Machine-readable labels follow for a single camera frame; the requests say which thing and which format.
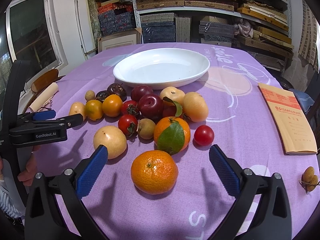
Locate small orange tomato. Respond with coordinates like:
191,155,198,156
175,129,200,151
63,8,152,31
85,100,104,121

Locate small tan longan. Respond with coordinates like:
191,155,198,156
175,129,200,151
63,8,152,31
85,90,95,101

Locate orange cherry tomato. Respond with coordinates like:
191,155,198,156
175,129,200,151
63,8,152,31
102,94,123,118

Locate large yellow round pear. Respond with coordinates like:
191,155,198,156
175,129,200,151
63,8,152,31
93,126,127,159

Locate dark brown water chestnut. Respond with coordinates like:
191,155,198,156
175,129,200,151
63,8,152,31
107,83,127,102

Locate red tomato with stem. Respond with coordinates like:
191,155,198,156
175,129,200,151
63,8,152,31
118,114,138,137

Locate red tomato with calyx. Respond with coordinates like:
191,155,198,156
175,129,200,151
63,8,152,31
121,100,140,116

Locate brown longan fruit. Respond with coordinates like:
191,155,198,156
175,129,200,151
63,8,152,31
137,119,156,140

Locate dark red plum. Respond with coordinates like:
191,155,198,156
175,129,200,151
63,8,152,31
138,94,164,120
131,85,153,102

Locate large mandarin orange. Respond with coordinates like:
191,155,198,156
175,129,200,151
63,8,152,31
131,150,178,195

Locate mandarin with green leaf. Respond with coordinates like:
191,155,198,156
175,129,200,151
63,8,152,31
153,116,191,155

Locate red cherry tomato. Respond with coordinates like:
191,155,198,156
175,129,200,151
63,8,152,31
194,125,214,146

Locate yellow loquat fruit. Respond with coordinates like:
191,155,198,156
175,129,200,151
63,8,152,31
183,92,209,122

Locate person's left hand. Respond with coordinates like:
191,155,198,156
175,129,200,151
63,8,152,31
17,145,41,186

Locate eyeglasses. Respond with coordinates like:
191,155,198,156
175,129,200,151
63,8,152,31
37,99,52,112

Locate rolled beige paper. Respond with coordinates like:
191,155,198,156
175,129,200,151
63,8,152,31
28,82,59,112

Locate wooden chair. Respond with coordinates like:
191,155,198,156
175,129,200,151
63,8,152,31
25,69,64,108

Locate purple printed tablecloth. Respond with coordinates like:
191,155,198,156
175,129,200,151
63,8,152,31
34,43,319,239

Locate orange exercise notebook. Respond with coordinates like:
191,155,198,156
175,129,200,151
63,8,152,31
258,83,317,155

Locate white oval plate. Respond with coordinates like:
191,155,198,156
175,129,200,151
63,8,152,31
113,48,210,89

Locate framed picture leaning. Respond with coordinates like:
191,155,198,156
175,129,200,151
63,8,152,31
98,28,142,53

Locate blue folded cloth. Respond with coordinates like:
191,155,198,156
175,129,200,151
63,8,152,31
289,88,315,115

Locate checked curtain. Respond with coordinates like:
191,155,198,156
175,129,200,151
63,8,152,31
298,0,319,73

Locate metal shelving unit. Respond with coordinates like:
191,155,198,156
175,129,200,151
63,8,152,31
132,0,293,72

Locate window with white frame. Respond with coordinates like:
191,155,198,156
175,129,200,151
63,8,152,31
1,0,68,92

